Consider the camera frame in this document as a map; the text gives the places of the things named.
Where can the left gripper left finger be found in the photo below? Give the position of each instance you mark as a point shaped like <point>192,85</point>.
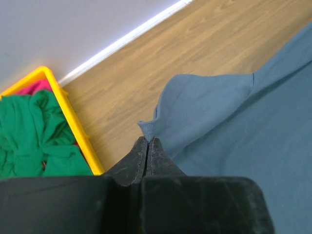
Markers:
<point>102,204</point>

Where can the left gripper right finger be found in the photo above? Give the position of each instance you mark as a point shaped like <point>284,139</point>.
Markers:
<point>163,200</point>

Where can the blue-grey t-shirt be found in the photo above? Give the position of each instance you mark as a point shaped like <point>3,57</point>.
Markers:
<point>256,125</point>

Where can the green t-shirt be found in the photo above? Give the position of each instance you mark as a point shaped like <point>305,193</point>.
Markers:
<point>36,140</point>

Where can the yellow plastic tray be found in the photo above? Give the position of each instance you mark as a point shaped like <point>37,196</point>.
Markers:
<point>82,138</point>

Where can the pink t-shirt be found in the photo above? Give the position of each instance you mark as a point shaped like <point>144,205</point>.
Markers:
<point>42,84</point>

